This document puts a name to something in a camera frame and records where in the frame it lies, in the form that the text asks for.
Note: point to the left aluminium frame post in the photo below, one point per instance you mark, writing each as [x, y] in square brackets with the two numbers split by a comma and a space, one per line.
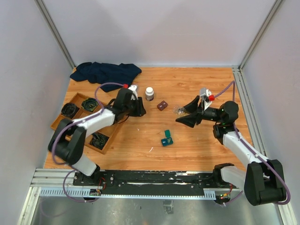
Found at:
[48, 19]

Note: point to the wooden compartment tray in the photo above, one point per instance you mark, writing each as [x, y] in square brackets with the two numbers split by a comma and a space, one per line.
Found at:
[81, 106]

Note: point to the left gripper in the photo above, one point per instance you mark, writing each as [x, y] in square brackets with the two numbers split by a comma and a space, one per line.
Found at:
[140, 110]

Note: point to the aluminium frame post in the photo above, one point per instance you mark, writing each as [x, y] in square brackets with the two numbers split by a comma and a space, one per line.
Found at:
[263, 28]
[48, 19]

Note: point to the clear jar of yellow pills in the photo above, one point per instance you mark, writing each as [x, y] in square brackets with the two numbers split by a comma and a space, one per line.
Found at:
[178, 110]

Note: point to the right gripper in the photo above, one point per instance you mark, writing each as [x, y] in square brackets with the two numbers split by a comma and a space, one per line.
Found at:
[191, 119]

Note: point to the teal pill box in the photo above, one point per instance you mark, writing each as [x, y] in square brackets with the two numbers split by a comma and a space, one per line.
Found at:
[167, 141]

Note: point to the brown pill box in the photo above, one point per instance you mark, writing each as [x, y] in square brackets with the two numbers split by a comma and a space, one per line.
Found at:
[162, 105]

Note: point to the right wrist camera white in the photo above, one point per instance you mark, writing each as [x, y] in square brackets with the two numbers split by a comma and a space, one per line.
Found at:
[204, 96]

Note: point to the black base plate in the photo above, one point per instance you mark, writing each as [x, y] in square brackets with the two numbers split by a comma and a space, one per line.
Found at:
[135, 183]

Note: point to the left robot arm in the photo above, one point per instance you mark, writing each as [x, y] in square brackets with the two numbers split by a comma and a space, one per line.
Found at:
[68, 140]

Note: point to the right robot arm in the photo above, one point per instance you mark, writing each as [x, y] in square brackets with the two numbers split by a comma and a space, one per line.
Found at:
[263, 181]

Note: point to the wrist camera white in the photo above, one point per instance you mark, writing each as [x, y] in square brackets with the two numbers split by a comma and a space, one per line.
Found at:
[204, 96]
[133, 88]

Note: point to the dark blue cloth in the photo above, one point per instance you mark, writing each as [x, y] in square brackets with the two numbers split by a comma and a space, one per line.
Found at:
[110, 74]

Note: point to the right aluminium frame post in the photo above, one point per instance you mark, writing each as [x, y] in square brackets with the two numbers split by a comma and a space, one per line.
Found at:
[263, 28]

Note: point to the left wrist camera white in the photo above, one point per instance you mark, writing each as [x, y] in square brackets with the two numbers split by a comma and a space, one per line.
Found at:
[133, 88]

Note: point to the white pill bottle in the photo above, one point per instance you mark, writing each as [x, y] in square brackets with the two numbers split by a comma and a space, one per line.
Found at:
[149, 93]

